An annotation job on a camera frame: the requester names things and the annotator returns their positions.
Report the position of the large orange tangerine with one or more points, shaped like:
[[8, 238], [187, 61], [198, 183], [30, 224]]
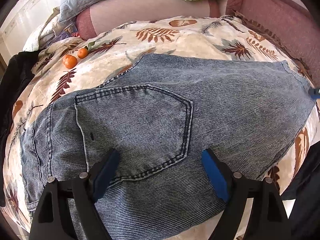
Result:
[[69, 61]]

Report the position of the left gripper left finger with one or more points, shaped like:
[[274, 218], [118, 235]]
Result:
[[52, 218]]

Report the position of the leaf pattern plush blanket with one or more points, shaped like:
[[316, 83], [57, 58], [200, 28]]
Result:
[[110, 53]]

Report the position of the small orange tangerine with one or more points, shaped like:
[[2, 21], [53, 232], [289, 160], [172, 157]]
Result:
[[82, 53]]

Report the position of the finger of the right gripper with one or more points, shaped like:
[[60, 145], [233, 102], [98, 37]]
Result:
[[314, 93]]

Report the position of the white crumpled cloth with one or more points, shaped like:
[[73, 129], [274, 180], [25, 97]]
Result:
[[43, 33]]

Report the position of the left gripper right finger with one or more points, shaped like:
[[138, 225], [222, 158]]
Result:
[[268, 218]]

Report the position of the black garment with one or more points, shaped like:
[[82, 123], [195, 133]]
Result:
[[15, 79]]

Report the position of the blue denim jeans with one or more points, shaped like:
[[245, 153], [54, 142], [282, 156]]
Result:
[[160, 115]]

